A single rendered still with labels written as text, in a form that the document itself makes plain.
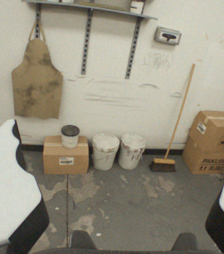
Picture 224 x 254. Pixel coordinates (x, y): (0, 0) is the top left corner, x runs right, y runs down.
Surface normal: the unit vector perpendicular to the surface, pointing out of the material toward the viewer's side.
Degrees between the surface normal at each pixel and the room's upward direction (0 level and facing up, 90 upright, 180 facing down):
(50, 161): 90
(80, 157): 88
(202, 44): 90
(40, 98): 90
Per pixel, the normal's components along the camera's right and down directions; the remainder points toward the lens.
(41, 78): -0.13, 0.49
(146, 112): 0.15, 0.55
